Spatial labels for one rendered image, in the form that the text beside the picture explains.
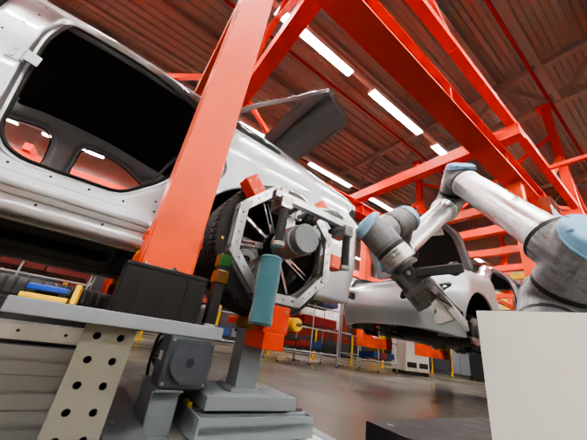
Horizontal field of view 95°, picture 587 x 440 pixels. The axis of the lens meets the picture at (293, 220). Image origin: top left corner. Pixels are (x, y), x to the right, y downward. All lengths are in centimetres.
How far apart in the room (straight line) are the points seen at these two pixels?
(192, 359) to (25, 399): 43
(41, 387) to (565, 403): 121
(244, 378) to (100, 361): 70
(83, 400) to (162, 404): 48
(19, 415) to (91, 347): 33
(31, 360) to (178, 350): 39
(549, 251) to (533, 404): 36
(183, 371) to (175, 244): 46
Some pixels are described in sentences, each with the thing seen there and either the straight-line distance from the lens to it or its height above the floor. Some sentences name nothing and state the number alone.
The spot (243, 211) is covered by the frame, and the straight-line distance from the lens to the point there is 119.
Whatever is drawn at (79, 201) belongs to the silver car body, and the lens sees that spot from 153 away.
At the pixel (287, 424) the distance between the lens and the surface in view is 133.
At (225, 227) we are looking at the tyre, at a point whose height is 85.
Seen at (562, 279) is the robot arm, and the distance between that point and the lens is 95.
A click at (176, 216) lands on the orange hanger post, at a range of 100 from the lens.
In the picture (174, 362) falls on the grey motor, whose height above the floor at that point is 32.
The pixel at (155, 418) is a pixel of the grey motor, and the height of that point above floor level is 14.
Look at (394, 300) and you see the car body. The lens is 370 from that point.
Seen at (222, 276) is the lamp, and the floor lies 59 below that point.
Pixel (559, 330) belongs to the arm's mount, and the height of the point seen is 55.
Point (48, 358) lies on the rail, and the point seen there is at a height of 31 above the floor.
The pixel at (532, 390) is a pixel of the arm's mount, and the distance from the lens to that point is 87.
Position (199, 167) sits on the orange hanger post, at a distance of 110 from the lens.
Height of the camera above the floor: 45
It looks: 24 degrees up
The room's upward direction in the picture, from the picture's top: 9 degrees clockwise
